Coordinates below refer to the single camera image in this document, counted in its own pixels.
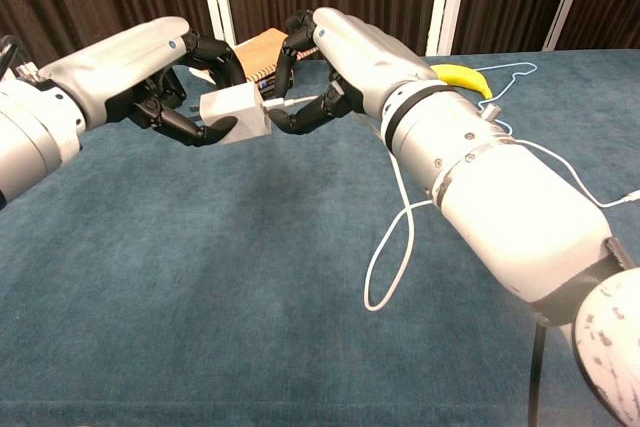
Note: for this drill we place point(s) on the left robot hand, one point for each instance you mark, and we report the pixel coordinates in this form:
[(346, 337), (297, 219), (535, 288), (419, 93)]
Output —
[(120, 67)]

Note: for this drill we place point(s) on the brown spiral notebook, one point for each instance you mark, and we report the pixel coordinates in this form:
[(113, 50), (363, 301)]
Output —
[(255, 54)]

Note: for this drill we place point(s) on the white wall charger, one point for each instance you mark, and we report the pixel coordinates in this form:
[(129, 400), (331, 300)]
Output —
[(240, 107)]

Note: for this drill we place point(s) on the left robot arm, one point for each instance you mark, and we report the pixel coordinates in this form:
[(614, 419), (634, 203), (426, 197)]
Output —
[(30, 127)]

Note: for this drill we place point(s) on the blue-green table cloth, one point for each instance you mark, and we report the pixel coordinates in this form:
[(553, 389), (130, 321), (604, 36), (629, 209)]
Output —
[(200, 257)]

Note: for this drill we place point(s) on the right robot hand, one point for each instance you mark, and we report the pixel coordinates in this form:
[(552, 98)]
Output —
[(370, 62)]

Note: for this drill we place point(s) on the yellow banana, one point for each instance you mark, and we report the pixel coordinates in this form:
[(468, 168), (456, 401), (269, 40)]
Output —
[(465, 77)]

